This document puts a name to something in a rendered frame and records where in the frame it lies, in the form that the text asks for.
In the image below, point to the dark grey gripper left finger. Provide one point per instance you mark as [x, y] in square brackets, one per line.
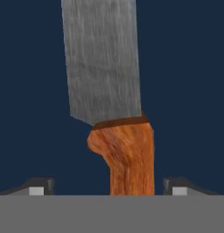
[41, 185]

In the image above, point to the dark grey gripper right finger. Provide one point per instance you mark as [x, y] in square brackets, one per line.
[177, 185]

